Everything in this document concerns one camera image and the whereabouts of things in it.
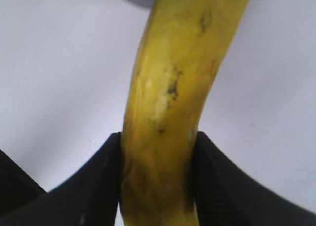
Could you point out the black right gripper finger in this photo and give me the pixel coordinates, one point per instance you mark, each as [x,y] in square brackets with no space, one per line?
[226,196]

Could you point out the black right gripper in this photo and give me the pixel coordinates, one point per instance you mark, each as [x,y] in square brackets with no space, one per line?
[87,198]

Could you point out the yellow banana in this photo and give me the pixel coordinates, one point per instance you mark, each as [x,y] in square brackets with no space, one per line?
[179,57]

